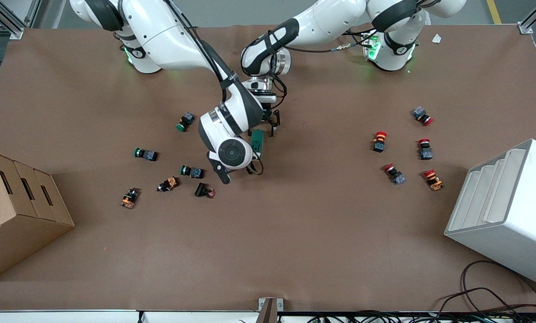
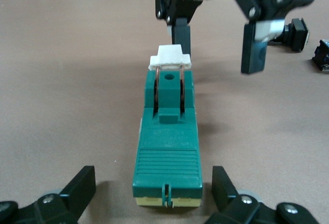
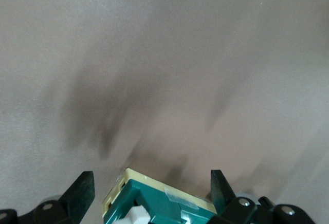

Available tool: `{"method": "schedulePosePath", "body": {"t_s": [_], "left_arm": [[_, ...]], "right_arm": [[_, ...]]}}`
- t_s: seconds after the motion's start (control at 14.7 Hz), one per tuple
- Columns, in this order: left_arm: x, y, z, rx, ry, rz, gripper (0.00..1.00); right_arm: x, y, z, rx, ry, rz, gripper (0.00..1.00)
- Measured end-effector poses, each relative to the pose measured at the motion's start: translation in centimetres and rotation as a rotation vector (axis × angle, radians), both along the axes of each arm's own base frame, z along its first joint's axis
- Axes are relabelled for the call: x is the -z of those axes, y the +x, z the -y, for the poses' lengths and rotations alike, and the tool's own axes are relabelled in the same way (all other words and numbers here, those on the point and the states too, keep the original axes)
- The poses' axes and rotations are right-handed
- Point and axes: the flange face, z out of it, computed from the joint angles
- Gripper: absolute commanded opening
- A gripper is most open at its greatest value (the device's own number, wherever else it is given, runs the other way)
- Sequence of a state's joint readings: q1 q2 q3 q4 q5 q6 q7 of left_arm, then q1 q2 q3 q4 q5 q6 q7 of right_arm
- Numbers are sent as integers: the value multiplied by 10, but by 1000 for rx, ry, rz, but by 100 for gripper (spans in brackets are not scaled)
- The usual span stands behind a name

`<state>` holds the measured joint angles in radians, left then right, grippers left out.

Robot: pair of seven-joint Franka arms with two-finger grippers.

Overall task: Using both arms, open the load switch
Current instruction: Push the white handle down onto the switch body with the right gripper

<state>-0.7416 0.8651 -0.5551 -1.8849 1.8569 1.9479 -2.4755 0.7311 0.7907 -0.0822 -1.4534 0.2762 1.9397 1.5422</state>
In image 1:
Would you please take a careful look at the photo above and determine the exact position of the brown paper table cover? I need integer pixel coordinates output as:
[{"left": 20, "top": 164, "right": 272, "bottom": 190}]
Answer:
[{"left": 0, "top": 22, "right": 536, "bottom": 312}]

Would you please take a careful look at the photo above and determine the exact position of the red emergency stop button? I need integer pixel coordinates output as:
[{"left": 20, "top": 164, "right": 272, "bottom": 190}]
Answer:
[
  {"left": 423, "top": 169, "right": 444, "bottom": 192},
  {"left": 418, "top": 139, "right": 434, "bottom": 161},
  {"left": 383, "top": 163, "right": 406, "bottom": 185},
  {"left": 412, "top": 106, "right": 434, "bottom": 127},
  {"left": 372, "top": 131, "right": 388, "bottom": 153}
]

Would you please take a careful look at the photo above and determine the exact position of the brown cardboard box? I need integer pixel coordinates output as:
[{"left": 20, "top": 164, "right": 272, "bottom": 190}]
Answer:
[{"left": 0, "top": 150, "right": 75, "bottom": 282}]

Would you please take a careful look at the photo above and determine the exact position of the white slotted bin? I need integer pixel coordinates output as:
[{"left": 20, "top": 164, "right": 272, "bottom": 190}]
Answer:
[{"left": 444, "top": 139, "right": 536, "bottom": 289}]

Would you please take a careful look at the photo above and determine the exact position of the black switch with red lamp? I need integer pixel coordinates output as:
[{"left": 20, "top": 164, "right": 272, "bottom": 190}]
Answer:
[{"left": 194, "top": 182, "right": 216, "bottom": 199}]

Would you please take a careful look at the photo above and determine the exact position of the black orange selector switch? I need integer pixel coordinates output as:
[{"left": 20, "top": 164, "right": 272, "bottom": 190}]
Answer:
[
  {"left": 120, "top": 188, "right": 141, "bottom": 210},
  {"left": 157, "top": 177, "right": 179, "bottom": 193}
]

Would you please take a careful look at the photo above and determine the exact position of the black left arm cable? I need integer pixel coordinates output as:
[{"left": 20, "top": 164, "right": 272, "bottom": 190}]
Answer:
[{"left": 268, "top": 27, "right": 378, "bottom": 108}]

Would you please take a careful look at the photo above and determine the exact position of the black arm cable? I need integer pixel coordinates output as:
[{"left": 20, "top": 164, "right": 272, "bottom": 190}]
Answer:
[
  {"left": 268, "top": 27, "right": 378, "bottom": 108},
  {"left": 162, "top": 0, "right": 265, "bottom": 176}
]

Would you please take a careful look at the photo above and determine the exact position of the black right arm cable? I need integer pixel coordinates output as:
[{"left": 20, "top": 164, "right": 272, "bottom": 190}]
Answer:
[{"left": 162, "top": 0, "right": 265, "bottom": 176}]

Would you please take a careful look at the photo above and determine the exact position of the metal bracket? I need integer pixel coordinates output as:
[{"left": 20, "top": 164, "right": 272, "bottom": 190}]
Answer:
[{"left": 255, "top": 297, "right": 284, "bottom": 323}]

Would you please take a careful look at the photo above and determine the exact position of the black cable bundle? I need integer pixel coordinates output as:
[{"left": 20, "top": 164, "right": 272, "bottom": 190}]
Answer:
[{"left": 307, "top": 310, "right": 536, "bottom": 323}]

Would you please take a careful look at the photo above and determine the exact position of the black cable loop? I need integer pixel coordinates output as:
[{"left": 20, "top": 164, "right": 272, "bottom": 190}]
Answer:
[{"left": 437, "top": 260, "right": 536, "bottom": 314}]

